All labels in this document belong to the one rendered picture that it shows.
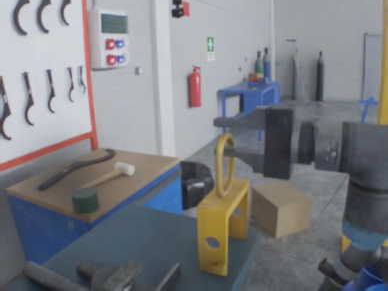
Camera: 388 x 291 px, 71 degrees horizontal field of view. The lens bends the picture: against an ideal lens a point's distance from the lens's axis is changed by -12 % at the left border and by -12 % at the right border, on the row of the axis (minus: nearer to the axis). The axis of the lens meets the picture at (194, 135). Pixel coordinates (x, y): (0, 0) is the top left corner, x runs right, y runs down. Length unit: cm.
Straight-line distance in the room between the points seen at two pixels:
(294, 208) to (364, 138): 213
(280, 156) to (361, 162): 14
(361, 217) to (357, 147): 13
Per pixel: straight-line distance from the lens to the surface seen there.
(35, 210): 145
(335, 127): 54
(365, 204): 56
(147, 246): 76
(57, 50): 252
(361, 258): 114
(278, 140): 55
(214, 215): 58
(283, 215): 259
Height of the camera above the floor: 149
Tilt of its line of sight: 15 degrees down
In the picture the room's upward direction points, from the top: 2 degrees counter-clockwise
